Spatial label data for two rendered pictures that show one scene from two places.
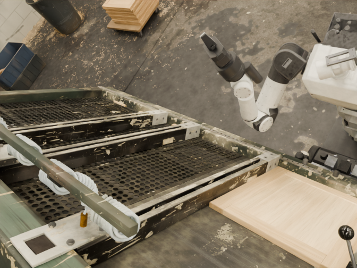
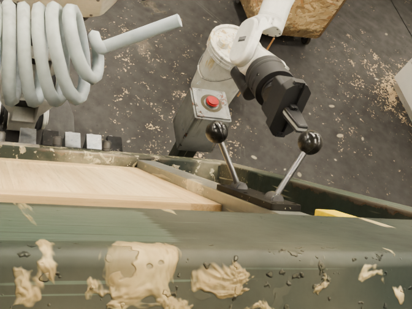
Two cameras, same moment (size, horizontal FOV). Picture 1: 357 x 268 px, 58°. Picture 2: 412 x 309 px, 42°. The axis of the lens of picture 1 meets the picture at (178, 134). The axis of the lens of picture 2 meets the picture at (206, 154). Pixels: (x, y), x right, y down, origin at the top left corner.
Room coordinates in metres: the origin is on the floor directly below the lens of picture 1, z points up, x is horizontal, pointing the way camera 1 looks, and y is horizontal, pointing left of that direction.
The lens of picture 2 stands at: (0.29, 0.44, 2.05)
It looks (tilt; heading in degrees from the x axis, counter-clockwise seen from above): 48 degrees down; 256
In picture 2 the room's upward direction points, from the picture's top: 33 degrees clockwise
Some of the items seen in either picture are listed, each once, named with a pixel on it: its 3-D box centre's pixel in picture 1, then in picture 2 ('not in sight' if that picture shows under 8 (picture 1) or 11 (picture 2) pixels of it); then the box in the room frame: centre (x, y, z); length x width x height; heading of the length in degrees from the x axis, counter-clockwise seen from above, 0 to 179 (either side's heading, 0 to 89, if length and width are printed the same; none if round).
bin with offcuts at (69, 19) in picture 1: (56, 8); not in sight; (4.87, 0.19, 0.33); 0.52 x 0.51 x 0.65; 25
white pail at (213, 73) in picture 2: not in sight; (228, 62); (-0.09, -1.78, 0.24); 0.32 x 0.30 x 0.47; 25
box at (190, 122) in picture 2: not in sight; (200, 121); (0.08, -0.72, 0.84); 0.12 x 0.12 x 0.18; 21
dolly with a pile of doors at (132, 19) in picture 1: (129, 9); not in sight; (3.78, -0.53, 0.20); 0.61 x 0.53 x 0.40; 25
